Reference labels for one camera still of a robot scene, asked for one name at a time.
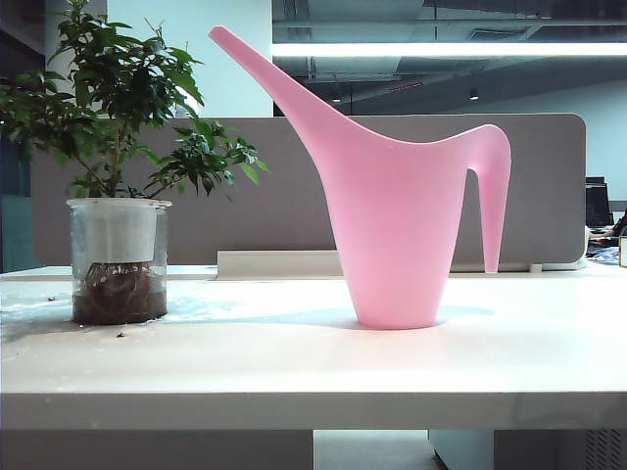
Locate white cable tray lid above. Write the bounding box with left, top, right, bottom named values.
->
left=216, top=250, right=345, bottom=282

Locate black computer monitor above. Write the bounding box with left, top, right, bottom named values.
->
left=585, top=176, right=614, bottom=229

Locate grey desk divider panel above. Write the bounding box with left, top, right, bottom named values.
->
left=29, top=113, right=588, bottom=273

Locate green leafy plant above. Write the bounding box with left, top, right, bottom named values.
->
left=0, top=0, right=273, bottom=201

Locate seated person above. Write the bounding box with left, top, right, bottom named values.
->
left=589, top=208, right=627, bottom=249

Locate clear glass plant pot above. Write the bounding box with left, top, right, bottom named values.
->
left=65, top=197, right=174, bottom=326

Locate pink plastic watering can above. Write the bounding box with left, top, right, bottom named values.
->
left=208, top=24, right=513, bottom=331

